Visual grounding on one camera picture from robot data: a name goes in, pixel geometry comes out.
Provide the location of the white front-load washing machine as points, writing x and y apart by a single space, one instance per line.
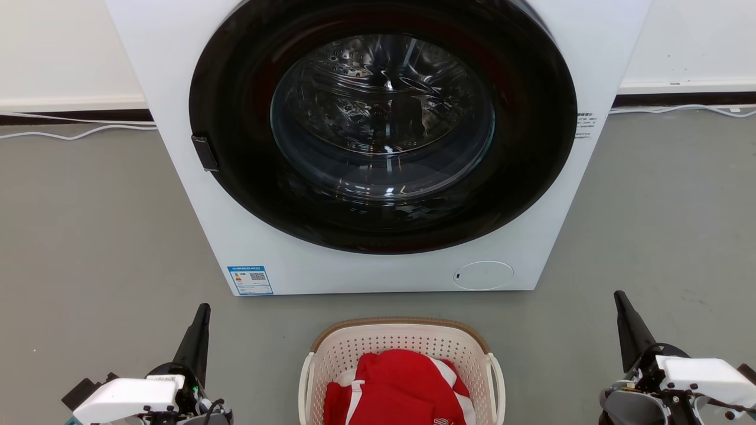
177 88

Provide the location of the white perforated laundry basket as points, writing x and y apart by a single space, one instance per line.
401 337

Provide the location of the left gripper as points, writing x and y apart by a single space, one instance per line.
190 389

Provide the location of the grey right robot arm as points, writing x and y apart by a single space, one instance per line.
629 407

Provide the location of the round white filter cover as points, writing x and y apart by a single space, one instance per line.
484 275

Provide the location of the steel washer drum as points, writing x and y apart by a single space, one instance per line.
378 106

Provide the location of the blue energy label sticker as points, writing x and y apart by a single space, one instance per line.
250 280

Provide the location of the small text sticker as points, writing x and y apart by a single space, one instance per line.
586 125

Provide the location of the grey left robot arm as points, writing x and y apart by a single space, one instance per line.
195 418

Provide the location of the red and white garment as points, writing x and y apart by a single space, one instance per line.
401 383

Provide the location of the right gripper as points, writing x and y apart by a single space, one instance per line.
647 372

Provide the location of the black round washer door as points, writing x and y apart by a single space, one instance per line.
236 177

